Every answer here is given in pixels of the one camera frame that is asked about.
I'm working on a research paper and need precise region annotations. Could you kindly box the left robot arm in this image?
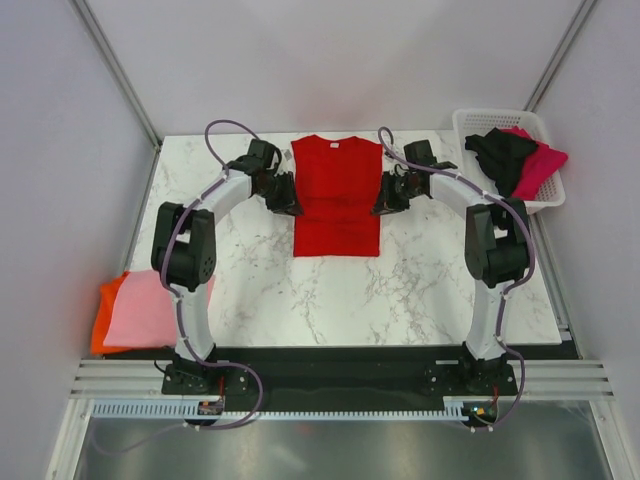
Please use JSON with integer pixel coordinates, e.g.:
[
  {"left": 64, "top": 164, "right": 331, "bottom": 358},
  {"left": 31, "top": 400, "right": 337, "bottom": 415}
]
[{"left": 151, "top": 139, "right": 303, "bottom": 393}]

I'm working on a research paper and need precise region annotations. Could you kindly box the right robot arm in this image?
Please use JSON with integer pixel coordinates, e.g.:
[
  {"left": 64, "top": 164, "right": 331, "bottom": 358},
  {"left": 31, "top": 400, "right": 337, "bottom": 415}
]
[{"left": 372, "top": 140, "right": 535, "bottom": 394}]

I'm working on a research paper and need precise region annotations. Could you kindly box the white plastic basket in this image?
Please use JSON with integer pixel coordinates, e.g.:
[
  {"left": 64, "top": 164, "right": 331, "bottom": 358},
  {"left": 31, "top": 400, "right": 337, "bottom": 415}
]
[{"left": 452, "top": 107, "right": 567, "bottom": 216}]

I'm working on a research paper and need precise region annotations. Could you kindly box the left aluminium frame post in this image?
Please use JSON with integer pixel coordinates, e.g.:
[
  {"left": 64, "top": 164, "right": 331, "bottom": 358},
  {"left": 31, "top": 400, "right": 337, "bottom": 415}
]
[{"left": 69, "top": 0, "right": 162, "bottom": 152}]

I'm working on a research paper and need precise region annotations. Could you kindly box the folded pink t shirt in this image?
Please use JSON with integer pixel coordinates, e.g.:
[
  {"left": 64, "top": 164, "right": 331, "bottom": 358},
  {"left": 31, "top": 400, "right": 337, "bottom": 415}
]
[{"left": 102, "top": 269, "right": 217, "bottom": 350}]

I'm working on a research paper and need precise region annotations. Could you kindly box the magenta t shirt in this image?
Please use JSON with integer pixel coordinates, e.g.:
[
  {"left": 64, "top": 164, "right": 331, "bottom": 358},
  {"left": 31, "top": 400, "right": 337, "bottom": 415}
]
[{"left": 501, "top": 127, "right": 568, "bottom": 201}]

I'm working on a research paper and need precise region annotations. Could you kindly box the right aluminium frame post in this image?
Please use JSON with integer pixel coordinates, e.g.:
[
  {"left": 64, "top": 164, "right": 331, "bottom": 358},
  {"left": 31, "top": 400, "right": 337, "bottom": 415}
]
[{"left": 523, "top": 0, "right": 600, "bottom": 112}]

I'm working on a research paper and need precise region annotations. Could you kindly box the folded orange t shirt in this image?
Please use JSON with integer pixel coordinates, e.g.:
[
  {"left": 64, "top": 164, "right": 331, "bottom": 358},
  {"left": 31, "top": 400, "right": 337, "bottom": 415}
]
[{"left": 90, "top": 272, "right": 128, "bottom": 355}]

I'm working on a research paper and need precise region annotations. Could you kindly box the white slotted cable duct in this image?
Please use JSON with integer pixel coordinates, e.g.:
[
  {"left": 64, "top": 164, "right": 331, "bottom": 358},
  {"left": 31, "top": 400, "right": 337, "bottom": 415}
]
[{"left": 90, "top": 399, "right": 497, "bottom": 422}]

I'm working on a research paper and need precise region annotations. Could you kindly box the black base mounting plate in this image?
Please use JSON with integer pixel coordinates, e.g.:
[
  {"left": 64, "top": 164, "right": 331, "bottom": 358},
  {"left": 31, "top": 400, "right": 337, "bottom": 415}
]
[{"left": 162, "top": 346, "right": 517, "bottom": 411}]

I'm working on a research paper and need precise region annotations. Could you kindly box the black t shirt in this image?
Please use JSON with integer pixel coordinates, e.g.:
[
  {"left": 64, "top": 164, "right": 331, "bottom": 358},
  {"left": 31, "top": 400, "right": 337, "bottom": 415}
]
[{"left": 464, "top": 128, "right": 538, "bottom": 197}]

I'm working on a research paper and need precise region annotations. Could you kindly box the aluminium frame post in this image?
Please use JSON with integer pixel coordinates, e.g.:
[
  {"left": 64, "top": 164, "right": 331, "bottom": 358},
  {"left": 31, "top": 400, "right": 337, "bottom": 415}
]
[
  {"left": 69, "top": 0, "right": 162, "bottom": 152},
  {"left": 523, "top": 0, "right": 600, "bottom": 112}
]

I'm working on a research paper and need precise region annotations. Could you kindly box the aluminium front rail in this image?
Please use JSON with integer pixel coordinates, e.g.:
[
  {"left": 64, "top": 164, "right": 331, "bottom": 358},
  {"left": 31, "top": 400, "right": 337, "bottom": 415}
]
[{"left": 72, "top": 360, "right": 614, "bottom": 401}]

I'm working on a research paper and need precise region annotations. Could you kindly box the red t shirt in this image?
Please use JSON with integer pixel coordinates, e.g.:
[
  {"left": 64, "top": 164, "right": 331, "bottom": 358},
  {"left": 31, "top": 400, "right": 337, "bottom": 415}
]
[{"left": 292, "top": 135, "right": 383, "bottom": 257}]

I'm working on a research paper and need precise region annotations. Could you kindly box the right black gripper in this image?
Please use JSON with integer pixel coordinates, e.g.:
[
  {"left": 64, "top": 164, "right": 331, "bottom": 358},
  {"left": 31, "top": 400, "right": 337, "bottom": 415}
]
[{"left": 371, "top": 170, "right": 422, "bottom": 217}]

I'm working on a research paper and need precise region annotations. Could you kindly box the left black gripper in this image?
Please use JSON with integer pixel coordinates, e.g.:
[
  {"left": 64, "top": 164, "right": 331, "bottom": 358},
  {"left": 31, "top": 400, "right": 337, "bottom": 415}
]
[{"left": 256, "top": 171, "right": 304, "bottom": 218}]

